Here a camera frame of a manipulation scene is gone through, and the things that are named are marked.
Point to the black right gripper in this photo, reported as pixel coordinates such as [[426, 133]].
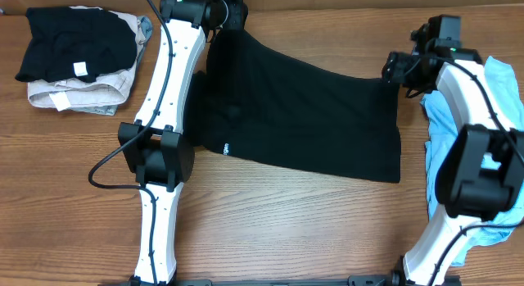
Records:
[[395, 70]]

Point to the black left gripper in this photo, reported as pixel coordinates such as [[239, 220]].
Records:
[[236, 17]]

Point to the black t-shirt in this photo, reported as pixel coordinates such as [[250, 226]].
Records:
[[257, 104]]

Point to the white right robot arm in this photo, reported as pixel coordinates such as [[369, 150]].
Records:
[[481, 175]]

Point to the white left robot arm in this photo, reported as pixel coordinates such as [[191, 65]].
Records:
[[154, 146]]

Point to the light blue t-shirt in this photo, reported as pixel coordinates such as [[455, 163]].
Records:
[[442, 131]]

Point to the folded beige garment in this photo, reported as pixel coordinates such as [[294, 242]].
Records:
[[68, 93]]

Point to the folded black garment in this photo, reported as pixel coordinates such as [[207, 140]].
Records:
[[76, 43]]

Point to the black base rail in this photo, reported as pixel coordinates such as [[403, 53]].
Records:
[[354, 280]]

